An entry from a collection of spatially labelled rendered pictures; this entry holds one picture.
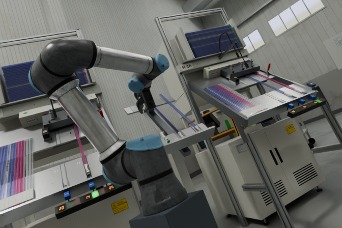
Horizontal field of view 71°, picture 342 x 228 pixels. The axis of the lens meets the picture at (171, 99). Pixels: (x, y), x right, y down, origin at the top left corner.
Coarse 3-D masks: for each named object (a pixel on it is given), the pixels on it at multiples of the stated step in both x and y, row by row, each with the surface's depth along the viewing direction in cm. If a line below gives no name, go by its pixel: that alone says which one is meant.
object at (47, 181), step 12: (96, 156) 129; (48, 168) 122; (60, 168) 122; (72, 168) 122; (84, 168) 121; (96, 168) 121; (36, 180) 116; (48, 180) 116; (60, 180) 115; (72, 180) 115; (36, 192) 110; (48, 192) 110
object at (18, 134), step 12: (0, 132) 151; (12, 132) 151; (24, 132) 150; (36, 132) 150; (60, 132) 149; (72, 132) 148; (0, 144) 141; (36, 144) 140; (48, 144) 139; (60, 144) 139
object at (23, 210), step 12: (84, 180) 112; (96, 180) 114; (60, 192) 108; (72, 192) 111; (84, 192) 114; (24, 204) 102; (36, 204) 105; (48, 204) 108; (0, 216) 99; (12, 216) 102; (24, 216) 104
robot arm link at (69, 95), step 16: (32, 64) 81; (32, 80) 80; (48, 80) 78; (64, 80) 79; (48, 96) 80; (64, 96) 80; (80, 96) 82; (80, 112) 81; (96, 112) 84; (80, 128) 82; (96, 128) 82; (96, 144) 82; (112, 144) 83; (112, 160) 81; (112, 176) 83; (128, 176) 79
